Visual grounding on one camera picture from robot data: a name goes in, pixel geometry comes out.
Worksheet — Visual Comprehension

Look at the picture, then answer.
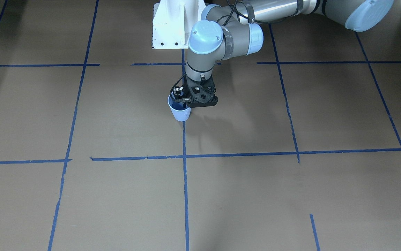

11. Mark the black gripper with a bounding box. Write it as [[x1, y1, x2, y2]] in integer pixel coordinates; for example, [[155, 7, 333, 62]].
[[170, 84, 189, 104]]

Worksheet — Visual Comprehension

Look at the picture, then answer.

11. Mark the blue ribbed cup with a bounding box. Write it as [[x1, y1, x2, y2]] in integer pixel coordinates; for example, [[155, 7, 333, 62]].
[[168, 95, 191, 121]]

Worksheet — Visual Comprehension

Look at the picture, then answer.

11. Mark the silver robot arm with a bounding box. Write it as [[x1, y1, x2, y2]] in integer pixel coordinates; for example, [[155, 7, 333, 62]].
[[169, 0, 393, 108]]

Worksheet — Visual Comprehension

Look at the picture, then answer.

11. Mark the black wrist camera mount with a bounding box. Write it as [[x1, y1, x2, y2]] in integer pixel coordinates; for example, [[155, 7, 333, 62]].
[[183, 76, 218, 108]]

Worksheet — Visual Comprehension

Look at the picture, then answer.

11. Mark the white pedestal column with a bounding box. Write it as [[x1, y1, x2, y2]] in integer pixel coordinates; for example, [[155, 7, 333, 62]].
[[152, 0, 206, 50]]

